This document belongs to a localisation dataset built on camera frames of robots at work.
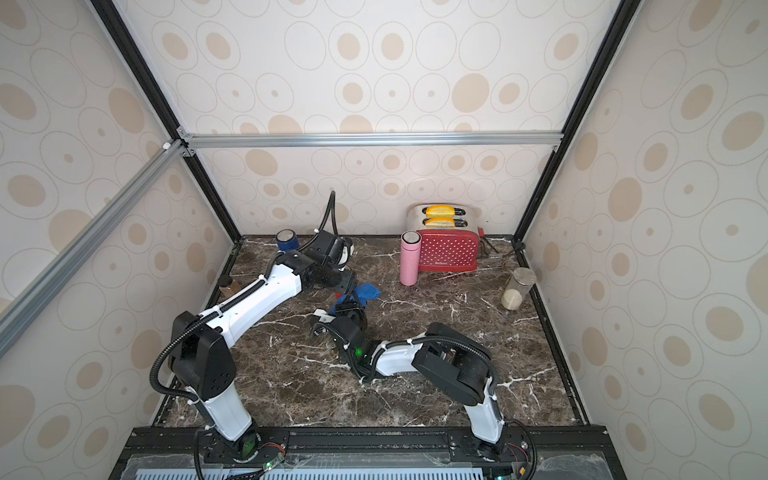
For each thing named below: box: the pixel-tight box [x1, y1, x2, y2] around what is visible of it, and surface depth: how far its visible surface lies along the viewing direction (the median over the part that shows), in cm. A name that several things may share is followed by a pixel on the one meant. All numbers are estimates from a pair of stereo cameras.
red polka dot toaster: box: [406, 203, 481, 272], surface depth 102 cm
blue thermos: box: [276, 228, 300, 252], surface depth 94 cm
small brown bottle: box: [218, 274, 234, 298], surface depth 97 cm
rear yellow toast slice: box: [426, 205, 455, 218], surface depth 102 cm
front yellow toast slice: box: [425, 217, 455, 229], surface depth 99 cm
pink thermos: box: [400, 230, 423, 287], surface depth 95 cm
